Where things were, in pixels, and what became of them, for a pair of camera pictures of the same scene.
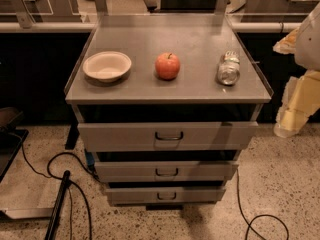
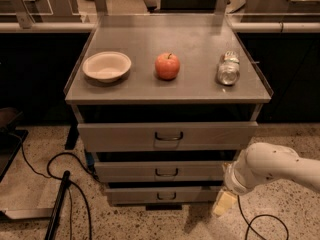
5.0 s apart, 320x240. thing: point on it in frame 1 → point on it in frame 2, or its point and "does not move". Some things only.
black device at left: [11, 139] does not move
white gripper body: [309, 47] → [232, 180]
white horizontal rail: [44, 27] does not move
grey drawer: [170, 171] does not move
